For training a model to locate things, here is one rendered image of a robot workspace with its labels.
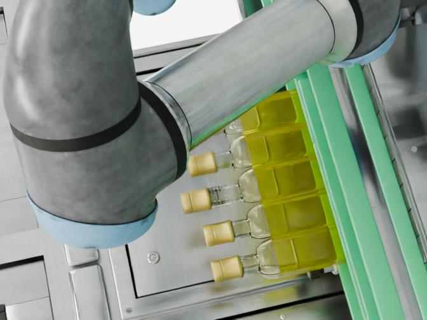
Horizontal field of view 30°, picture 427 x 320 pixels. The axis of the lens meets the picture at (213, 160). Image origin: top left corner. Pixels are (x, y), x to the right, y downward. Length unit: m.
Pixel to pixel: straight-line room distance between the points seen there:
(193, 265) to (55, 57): 0.77
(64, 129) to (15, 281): 0.80
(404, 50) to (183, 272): 0.51
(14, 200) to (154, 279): 0.30
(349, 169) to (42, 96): 0.60
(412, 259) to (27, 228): 0.68
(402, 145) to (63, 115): 0.62
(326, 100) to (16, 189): 0.60
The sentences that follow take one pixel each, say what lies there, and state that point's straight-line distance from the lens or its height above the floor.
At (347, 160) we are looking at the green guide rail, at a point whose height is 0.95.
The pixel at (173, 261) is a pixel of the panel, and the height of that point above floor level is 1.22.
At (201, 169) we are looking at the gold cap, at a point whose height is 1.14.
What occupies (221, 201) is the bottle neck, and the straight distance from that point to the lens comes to 1.25.
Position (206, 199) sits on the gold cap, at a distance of 1.24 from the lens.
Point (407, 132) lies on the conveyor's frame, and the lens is 1.17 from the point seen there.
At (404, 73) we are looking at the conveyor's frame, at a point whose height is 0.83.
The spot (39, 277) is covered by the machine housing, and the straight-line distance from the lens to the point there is 1.43.
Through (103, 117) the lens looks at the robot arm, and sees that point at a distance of 0.66.
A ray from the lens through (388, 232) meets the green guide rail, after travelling 1.14.
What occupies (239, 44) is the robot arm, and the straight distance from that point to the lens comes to 0.83.
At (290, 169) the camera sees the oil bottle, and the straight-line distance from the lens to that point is 1.25.
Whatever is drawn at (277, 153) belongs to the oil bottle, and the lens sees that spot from 1.26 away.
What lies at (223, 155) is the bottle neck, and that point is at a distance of 1.27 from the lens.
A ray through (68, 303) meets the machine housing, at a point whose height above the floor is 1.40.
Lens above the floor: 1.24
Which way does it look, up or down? 5 degrees down
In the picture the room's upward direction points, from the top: 102 degrees counter-clockwise
